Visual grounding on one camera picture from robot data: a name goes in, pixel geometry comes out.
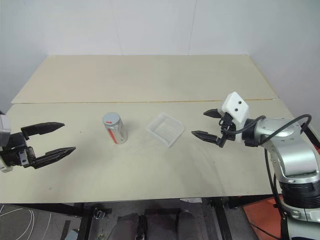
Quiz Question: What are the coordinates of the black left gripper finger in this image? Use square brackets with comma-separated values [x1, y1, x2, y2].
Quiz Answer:
[20, 121, 66, 140]
[32, 146, 77, 170]

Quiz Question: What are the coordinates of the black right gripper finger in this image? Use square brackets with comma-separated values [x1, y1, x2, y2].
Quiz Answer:
[191, 130, 223, 146]
[203, 108, 224, 119]

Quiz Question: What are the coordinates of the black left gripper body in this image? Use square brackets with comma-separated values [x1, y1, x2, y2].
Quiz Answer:
[0, 131, 36, 169]

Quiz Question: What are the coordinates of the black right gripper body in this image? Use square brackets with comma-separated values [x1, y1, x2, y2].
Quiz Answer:
[216, 112, 238, 149]

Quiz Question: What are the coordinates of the clear plastic tray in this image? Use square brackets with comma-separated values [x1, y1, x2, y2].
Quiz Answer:
[145, 112, 186, 149]

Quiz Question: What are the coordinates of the silver bottle cap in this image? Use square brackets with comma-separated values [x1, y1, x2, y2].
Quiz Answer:
[102, 112, 122, 131]

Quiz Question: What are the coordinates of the clear glass jar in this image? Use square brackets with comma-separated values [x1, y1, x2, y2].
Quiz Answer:
[105, 116, 129, 146]

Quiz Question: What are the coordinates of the white tape strip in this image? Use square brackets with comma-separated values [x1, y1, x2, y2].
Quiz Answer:
[179, 197, 203, 204]

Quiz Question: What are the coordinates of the grey floor mat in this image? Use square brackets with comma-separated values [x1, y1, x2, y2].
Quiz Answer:
[0, 203, 84, 240]

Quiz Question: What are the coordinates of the small metal clamp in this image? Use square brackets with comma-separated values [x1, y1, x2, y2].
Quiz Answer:
[93, 208, 113, 221]

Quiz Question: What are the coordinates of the orange floor mat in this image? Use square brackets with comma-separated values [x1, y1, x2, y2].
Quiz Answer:
[243, 195, 286, 240]

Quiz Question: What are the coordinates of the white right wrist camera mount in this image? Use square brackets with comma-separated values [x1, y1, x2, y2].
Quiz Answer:
[220, 91, 250, 142]

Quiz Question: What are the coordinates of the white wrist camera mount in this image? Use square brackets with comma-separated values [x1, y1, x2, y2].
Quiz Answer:
[0, 113, 14, 174]
[220, 91, 250, 142]

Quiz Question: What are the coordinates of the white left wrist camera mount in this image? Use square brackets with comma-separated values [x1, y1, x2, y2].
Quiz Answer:
[0, 113, 14, 174]

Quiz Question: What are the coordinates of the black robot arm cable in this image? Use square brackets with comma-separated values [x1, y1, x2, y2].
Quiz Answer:
[219, 113, 313, 141]
[264, 146, 290, 240]

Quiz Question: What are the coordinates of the black metal table frame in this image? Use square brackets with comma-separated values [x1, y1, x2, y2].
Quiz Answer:
[0, 124, 320, 240]

